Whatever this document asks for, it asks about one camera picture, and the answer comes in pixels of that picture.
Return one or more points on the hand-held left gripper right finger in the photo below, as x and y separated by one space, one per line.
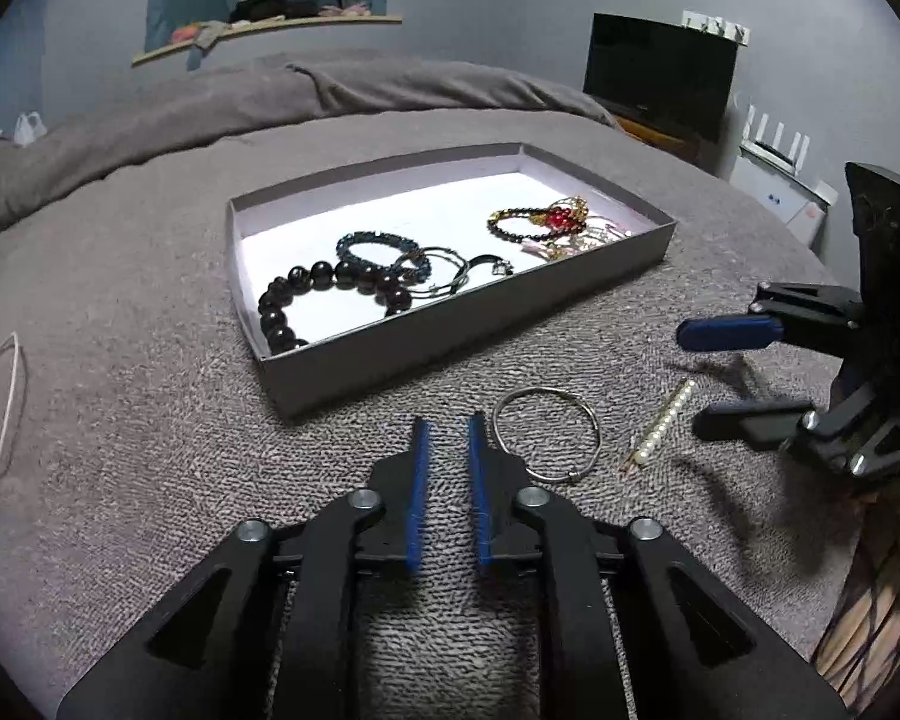
480 495

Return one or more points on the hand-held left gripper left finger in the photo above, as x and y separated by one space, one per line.
418 495

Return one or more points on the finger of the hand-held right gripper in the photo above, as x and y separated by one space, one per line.
727 334
750 424

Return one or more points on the white pearl hair clip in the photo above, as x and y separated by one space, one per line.
667 420

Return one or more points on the shallow grey cardboard box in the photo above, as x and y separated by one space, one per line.
435 345

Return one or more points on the white box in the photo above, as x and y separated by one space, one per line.
780 195

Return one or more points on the white router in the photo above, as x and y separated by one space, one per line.
776 150

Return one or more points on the wooden television stand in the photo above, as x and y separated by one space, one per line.
660 136

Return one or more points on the black television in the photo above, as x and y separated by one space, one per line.
656 75

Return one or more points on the grey bed blanket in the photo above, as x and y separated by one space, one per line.
157 330

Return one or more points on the grey duvet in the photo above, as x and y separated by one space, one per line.
270 105

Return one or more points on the windowsill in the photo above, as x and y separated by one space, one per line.
270 28

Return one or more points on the grey cloth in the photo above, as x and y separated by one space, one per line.
208 34

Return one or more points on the black bag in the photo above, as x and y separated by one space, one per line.
270 7

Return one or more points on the white plastic bag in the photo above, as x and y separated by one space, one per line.
28 131

